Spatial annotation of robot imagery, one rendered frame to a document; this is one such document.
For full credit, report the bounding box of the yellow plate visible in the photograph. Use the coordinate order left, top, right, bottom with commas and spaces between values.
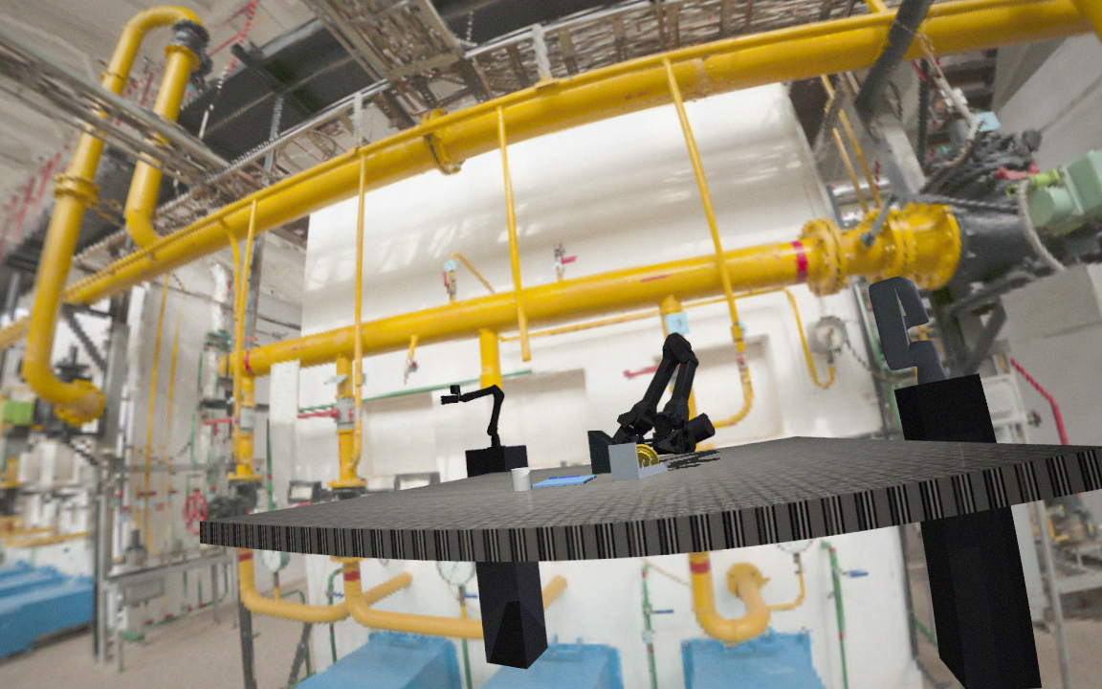
637, 444, 659, 469

